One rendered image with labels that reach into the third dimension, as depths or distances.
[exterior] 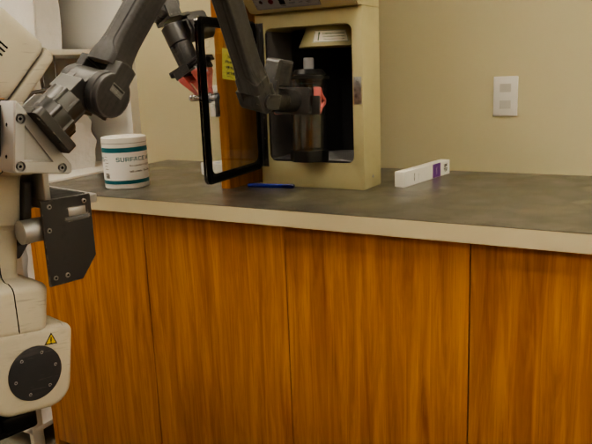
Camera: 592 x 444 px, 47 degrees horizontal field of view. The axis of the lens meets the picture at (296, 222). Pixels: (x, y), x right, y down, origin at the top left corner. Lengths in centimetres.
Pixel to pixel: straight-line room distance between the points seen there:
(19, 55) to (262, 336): 89
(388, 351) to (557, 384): 37
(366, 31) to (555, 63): 57
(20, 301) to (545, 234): 99
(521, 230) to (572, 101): 76
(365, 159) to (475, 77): 50
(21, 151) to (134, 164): 91
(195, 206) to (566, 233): 88
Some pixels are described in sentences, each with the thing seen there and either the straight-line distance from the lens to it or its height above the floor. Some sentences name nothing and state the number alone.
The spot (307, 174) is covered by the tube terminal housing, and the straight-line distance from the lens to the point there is 189.
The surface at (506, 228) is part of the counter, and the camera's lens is 141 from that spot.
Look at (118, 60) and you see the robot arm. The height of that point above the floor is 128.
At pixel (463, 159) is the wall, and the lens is 217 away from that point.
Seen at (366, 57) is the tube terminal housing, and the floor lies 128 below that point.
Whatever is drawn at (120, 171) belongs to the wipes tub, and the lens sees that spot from 204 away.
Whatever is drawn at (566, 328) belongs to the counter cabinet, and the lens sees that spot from 147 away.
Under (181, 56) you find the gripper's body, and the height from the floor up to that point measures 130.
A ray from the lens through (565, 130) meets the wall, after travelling 210.
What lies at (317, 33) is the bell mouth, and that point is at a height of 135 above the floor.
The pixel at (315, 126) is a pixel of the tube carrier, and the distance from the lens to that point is 180.
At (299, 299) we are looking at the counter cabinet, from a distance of 167.
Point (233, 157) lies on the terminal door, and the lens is 180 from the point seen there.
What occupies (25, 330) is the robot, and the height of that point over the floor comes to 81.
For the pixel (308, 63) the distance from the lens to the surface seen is 183.
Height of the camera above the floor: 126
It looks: 12 degrees down
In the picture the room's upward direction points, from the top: 2 degrees counter-clockwise
